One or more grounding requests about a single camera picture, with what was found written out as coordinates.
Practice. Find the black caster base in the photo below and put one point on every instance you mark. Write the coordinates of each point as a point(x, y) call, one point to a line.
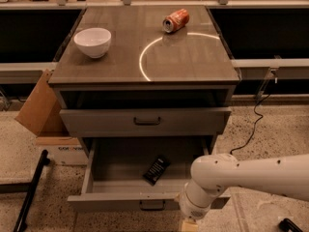
point(286, 225)

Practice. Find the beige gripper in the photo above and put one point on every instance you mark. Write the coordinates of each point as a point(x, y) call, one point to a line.
point(194, 207)

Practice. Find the grey drawer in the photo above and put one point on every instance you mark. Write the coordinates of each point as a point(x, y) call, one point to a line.
point(114, 175)
point(145, 122)

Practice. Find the grey drawer cabinet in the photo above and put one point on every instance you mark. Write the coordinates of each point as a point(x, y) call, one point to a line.
point(146, 68)

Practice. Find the black snack packet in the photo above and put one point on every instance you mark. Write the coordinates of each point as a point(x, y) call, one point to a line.
point(156, 170)

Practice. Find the orange soda can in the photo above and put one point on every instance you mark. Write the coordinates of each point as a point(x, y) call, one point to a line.
point(175, 21)

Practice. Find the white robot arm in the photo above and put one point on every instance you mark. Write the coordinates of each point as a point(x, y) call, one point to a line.
point(211, 175)

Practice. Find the white ceramic bowl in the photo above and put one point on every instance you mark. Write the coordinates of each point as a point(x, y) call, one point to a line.
point(93, 42)

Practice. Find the brown cardboard box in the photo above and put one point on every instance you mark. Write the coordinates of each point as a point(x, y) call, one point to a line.
point(41, 116)

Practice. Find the black metal stand leg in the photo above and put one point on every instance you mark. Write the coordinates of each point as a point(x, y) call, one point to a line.
point(21, 225)

